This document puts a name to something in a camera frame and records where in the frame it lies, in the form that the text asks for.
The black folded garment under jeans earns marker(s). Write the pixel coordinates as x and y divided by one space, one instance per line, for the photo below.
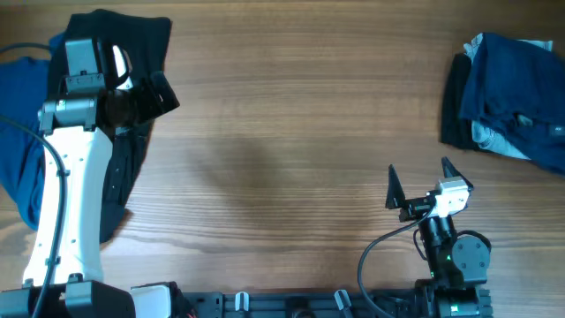
455 131

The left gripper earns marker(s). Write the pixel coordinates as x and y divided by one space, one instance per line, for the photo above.
153 107

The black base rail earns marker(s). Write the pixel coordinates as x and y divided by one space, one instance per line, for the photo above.
338 304

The navy blue shorts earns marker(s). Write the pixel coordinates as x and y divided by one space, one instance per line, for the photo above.
516 93

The teal blue garment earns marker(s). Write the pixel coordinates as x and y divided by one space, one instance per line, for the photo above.
23 91

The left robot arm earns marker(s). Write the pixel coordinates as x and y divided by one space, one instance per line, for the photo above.
64 275

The light blue folded jeans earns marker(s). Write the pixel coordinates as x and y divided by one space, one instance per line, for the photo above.
494 143

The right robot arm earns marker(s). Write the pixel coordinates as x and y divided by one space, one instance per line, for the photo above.
457 260

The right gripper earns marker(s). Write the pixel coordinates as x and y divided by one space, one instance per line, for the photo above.
396 199

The black t-shirt with logo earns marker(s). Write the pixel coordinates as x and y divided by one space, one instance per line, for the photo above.
145 42

